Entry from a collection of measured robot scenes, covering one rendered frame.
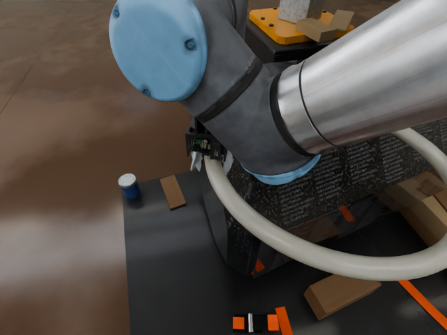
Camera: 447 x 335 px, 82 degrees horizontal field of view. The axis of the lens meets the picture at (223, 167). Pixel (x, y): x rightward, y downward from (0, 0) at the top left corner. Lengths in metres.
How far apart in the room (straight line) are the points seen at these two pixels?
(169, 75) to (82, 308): 1.35
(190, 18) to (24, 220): 1.78
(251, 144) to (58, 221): 1.62
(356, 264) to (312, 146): 0.20
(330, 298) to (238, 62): 1.16
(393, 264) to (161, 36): 0.37
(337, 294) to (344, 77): 1.17
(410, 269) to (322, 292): 0.90
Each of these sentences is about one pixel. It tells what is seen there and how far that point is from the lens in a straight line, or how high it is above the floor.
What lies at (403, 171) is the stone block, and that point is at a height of 0.66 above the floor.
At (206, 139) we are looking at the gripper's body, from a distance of 0.44.
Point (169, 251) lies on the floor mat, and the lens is 1.45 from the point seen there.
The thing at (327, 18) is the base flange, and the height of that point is 0.78.
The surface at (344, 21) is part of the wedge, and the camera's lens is 1.80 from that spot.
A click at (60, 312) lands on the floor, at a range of 1.54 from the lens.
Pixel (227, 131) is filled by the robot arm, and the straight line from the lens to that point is 0.26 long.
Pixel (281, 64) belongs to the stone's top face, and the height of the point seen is 0.85.
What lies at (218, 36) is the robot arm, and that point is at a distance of 0.25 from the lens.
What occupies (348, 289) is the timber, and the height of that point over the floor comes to 0.14.
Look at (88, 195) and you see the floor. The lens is 1.84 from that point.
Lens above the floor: 1.31
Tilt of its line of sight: 47 degrees down
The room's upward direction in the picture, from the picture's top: straight up
